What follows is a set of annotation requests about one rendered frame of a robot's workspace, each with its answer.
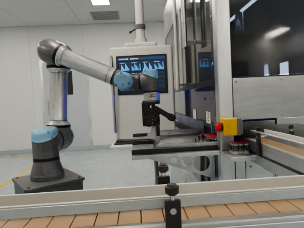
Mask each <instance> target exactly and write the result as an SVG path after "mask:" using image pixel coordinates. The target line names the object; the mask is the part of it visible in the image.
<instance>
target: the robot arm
mask: <svg viewBox="0 0 304 228"><path fill-rule="evenodd" d="M37 53H38V56H39V58H40V59H41V60H42V61H44V62H46V69H47V70H48V71H49V72H50V120H49V122H48V123H47V126H46V127H41V128H37V129H34V130H33V131H32V132H31V142H32V154H33V166H32V169H31V173H30V181H31V182H50V181H55V180H59V179H61V178H63V177H64V176H65V172H64V169H63V167H62V164H61V162H60V156H59V151H60V150H63V149H66V148H67V147H68V146H70V145H71V144H72V142H73V139H74V134H73V131H72V130H71V124H70V123H69V122H68V120H67V74H68V72H69V71H70V70H71V69H73V70H75V71H78V72H80V73H83V74H85V75H88V76H91V77H93V78H95V79H98V80H100V81H103V82H105V83H108V84H110V85H112V86H115V87H117V88H118V89H119V90H120V91H128V90H143V91H144V101H145V103H142V123H143V126H147V127H151V126H152V127H151V132H149V133H148V134H147V137H148V138H149V139H154V140H156V142H157V145H158V144H159V142H160V116H159V115H160V114H161V115H163V116H165V117H166V118H167V119H168V120H169V121H175V119H176V117H175V115H174V114H171V113H168V112H166V111H164V110H163V109H161V108H159V107H158V106H155V104H159V100H160V96H159V80H158V79H159V78H158V71H157V70H156V69H145V70H143V71H142V74H138V75H130V74H129V73H127V72H124V71H121V70H118V69H116V68H113V67H111V66H108V65H106V64H103V63H101V62H98V61H96V60H93V59H91V58H88V57H85V56H83V55H80V54H78V53H76V52H73V51H72V49H71V48H70V47H69V46H68V45H66V44H65V43H62V42H59V41H57V40H55V39H52V38H47V39H44V40H42V41H41V42H40V43H39V45H38V47H37ZM151 105H152V106H151ZM150 106H151V108H150Z"/></svg>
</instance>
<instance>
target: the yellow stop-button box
mask: <svg viewBox="0 0 304 228"><path fill-rule="evenodd" d="M220 123H221V125H222V130H221V132H220V134H221V135H224V136H237V135H242V119H241V118H237V117H232V118H220Z"/></svg>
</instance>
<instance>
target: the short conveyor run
mask: <svg viewBox="0 0 304 228"><path fill-rule="evenodd" d="M288 128H289V129H290V131H289V134H286V133H280V132H276V131H272V130H268V129H264V133H263V132H259V131H260V130H261V128H260V127H256V128H255V130H250V134H252V135H256V138H244V141H245V142H247V143H248V145H249V152H250V153H253V154H255V155H257V160H254V161H252V162H254V163H256V164H258V165H260V166H262V167H263V168H265V169H267V170H269V171H271V172H273V173H275V174H277V175H278V176H297V175H304V138H303V137H299V136H295V135H294V131H293V129H294V128H295V127H294V125H289V126H288Z"/></svg>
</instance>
